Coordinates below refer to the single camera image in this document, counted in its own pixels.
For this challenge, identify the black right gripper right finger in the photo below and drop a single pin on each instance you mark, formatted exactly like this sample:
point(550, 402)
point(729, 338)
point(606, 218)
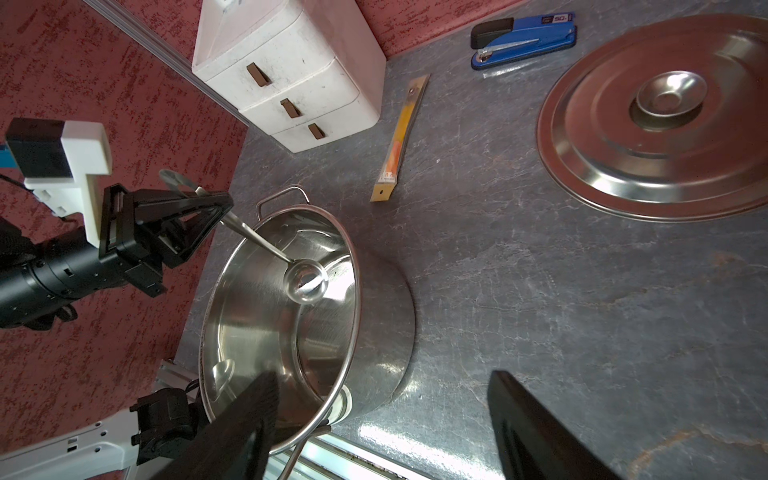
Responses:
point(531, 442)

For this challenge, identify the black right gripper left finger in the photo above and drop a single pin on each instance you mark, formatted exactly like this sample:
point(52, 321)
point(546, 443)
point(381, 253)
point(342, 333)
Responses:
point(236, 445)

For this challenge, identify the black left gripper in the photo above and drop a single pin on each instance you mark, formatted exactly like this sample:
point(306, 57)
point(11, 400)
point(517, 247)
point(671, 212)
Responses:
point(142, 230)

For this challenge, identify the long steel ladle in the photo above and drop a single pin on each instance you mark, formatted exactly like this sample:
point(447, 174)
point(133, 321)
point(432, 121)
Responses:
point(305, 281)

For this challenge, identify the steel pot lid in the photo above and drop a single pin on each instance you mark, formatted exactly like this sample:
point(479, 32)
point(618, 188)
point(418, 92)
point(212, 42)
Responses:
point(666, 123)

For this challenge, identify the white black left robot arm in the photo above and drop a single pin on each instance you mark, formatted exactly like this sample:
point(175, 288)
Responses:
point(40, 284)

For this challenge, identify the stainless steel stock pot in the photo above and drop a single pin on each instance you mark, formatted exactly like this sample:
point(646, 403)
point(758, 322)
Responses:
point(338, 358)

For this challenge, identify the white three-drawer storage box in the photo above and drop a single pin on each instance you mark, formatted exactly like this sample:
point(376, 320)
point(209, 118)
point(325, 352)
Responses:
point(306, 73)

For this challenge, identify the blue black stapler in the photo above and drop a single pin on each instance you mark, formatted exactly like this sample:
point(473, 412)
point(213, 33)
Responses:
point(507, 40)

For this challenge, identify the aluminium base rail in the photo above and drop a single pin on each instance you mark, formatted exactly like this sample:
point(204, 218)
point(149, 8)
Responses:
point(325, 457)

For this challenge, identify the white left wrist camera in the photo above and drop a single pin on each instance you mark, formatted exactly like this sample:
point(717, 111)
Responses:
point(62, 162)

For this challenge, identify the left aluminium corner post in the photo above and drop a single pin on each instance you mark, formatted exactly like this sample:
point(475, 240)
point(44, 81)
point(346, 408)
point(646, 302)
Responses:
point(120, 17)

